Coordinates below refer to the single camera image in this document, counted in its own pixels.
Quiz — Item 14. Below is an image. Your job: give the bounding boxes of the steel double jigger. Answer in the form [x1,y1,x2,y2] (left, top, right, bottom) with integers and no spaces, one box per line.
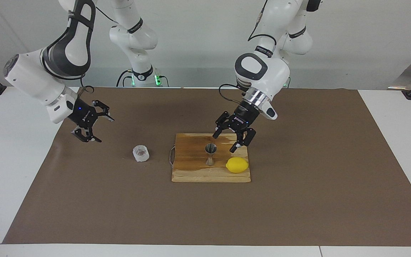
[205,143,217,166]

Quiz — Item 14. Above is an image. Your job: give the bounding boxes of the wooden cutting board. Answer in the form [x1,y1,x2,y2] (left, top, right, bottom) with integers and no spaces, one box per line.
[169,133,252,183]

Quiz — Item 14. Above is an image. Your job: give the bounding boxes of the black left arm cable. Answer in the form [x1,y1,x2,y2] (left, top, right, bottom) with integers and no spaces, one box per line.
[219,0,279,104]

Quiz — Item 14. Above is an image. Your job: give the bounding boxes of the black right base cable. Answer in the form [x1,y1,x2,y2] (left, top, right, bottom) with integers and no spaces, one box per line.
[116,70,135,87]

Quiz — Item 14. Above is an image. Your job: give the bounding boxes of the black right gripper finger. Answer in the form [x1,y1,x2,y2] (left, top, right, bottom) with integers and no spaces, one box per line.
[71,127,102,143]
[91,100,115,123]

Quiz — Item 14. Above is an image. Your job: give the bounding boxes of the yellow lemon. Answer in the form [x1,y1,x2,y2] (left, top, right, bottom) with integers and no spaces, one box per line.
[226,157,249,174]

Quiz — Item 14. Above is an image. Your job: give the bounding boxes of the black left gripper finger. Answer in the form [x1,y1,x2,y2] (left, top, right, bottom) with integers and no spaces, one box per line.
[213,111,232,139]
[230,127,257,153]

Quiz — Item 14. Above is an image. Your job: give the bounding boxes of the brown paper table mat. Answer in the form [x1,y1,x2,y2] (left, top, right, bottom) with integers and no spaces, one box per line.
[2,87,411,247]

